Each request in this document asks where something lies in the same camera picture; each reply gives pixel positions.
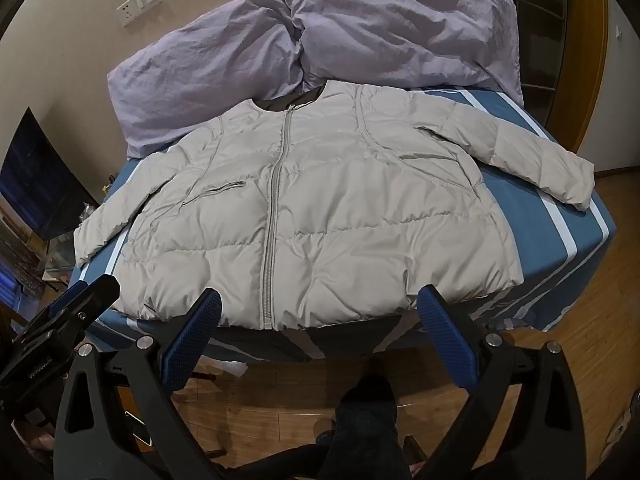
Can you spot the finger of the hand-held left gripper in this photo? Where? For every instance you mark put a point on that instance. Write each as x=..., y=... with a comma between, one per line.
x=85, y=302

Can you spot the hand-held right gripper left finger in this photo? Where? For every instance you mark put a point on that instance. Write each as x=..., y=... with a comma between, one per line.
x=194, y=340

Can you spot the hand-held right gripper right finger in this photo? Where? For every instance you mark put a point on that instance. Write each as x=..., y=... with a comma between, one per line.
x=445, y=335

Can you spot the cream puffer jacket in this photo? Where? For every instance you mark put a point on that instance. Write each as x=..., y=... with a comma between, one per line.
x=350, y=210

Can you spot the glass television cabinet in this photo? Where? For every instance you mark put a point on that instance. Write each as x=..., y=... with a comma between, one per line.
x=55, y=257

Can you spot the bed with blue striped sheet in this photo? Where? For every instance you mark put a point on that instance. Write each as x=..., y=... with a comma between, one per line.
x=530, y=240

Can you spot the person's dark trouser leg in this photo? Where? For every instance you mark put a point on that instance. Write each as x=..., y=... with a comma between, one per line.
x=365, y=435

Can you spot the black flat screen television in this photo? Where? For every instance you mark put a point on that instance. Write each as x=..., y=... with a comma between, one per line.
x=40, y=180

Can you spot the lavender grey garment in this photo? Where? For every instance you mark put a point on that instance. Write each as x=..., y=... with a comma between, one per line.
x=210, y=60

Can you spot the white wall socket panel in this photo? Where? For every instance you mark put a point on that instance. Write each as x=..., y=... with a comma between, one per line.
x=138, y=5

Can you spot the wooden door frame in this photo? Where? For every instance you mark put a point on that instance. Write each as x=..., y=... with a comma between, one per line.
x=585, y=60

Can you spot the white light switch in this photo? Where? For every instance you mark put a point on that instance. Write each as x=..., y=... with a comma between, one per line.
x=619, y=32

